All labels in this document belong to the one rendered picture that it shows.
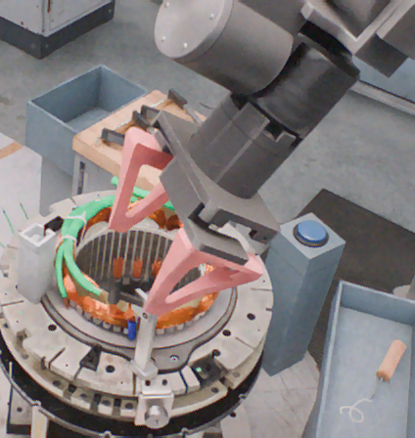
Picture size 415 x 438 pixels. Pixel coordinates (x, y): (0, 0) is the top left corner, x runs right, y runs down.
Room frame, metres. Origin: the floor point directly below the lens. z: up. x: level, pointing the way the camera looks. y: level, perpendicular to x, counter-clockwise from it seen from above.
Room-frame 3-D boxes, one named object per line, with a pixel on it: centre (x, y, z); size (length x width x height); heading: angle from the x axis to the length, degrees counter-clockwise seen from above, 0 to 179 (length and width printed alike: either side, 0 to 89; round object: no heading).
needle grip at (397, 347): (0.70, -0.32, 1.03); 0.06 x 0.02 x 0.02; 154
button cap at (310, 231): (0.90, -0.23, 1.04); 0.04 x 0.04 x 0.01
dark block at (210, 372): (0.59, -0.09, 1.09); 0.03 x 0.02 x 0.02; 132
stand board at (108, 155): (1.03, -0.02, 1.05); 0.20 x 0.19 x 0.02; 56
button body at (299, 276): (0.90, -0.23, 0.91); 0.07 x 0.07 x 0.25; 40
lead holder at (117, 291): (0.58, 0.00, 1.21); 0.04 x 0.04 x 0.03; 55
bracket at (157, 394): (0.56, -0.04, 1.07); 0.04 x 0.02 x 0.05; 103
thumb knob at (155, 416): (0.54, -0.04, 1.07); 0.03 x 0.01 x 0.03; 103
